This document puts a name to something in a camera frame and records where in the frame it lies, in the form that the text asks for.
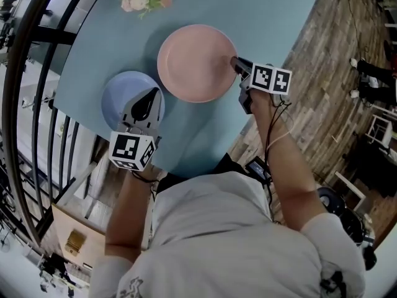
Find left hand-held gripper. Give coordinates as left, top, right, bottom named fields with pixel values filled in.
left=108, top=86, right=166, bottom=172

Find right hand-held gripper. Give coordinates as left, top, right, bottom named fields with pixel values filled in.
left=230, top=56, right=293, bottom=115

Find blue plate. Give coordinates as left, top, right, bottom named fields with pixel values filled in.
left=100, top=70, right=166, bottom=132

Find pink plate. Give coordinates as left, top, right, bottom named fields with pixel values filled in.
left=156, top=24, right=239, bottom=103

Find person's right forearm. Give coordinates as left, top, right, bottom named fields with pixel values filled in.
left=249, top=89, right=321, bottom=231

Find person's left forearm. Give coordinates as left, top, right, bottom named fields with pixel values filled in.
left=104, top=162, right=160, bottom=255

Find person's black trousers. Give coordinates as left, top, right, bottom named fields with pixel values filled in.
left=154, top=152, right=249, bottom=195

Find black handheld device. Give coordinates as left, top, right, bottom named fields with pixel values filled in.
left=244, top=156, right=271, bottom=184

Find black metal railing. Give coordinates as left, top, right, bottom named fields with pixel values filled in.
left=0, top=0, right=113, bottom=248

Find person's white shirt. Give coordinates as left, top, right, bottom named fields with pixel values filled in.
left=89, top=171, right=367, bottom=298

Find black cable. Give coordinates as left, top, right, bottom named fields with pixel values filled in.
left=263, top=99, right=293, bottom=229

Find black wrist strap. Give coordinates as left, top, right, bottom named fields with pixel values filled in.
left=130, top=169, right=160, bottom=185

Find white cable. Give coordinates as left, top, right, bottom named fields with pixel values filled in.
left=265, top=125, right=295, bottom=158

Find white metal frame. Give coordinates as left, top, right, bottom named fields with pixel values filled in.
left=334, top=170, right=367, bottom=212
left=364, top=112, right=393, bottom=147

